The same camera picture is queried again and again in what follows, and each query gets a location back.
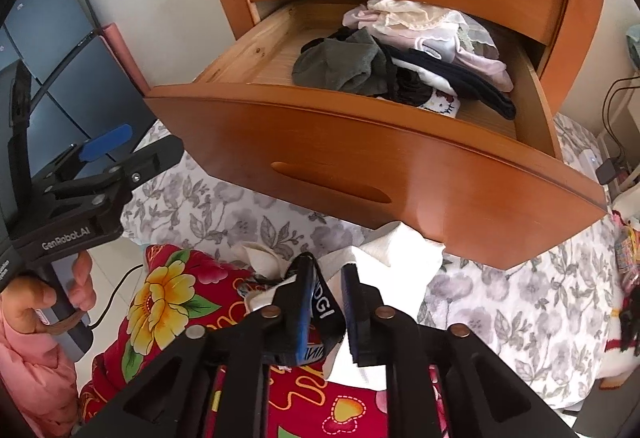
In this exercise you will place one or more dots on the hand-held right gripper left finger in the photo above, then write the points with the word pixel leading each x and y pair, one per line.
pixel 301 313

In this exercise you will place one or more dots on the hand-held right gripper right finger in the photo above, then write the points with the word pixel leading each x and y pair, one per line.
pixel 356 318

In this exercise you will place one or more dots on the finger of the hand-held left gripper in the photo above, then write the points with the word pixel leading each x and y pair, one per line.
pixel 150 162
pixel 107 141

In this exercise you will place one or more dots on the white underwear black printed waistband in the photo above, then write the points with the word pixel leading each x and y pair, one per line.
pixel 380 258

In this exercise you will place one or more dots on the grey green underwear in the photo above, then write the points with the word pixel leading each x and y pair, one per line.
pixel 340 62

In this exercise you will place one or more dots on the black lace underwear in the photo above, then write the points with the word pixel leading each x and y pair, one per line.
pixel 407 90

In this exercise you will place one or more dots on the pink and cream clothes pile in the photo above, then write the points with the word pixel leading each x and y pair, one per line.
pixel 482 67

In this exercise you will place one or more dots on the cream lace underwear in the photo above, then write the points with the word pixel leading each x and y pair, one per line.
pixel 405 15

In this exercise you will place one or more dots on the pale blue lace underwear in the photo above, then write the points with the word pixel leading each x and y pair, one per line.
pixel 475 40

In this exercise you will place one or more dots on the person's left forearm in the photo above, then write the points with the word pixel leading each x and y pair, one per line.
pixel 30 368

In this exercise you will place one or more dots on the person's left hand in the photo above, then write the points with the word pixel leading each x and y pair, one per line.
pixel 82 283

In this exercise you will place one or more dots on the dark blue wardrobe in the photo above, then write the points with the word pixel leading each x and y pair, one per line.
pixel 65 92

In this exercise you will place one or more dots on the grey floral white quilt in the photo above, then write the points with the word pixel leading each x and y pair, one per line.
pixel 225 213

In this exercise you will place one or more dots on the red floral blanket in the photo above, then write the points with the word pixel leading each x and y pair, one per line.
pixel 170 298

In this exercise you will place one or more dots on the black red toy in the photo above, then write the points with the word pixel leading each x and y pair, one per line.
pixel 631 318

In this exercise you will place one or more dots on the small white device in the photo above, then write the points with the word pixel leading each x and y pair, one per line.
pixel 586 162

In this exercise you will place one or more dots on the colourful toy clutter pile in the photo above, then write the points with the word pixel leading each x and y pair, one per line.
pixel 630 248

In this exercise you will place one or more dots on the black power adapter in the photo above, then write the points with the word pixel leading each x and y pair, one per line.
pixel 610 171

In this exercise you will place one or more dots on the wooden nightstand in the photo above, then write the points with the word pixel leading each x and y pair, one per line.
pixel 585 7

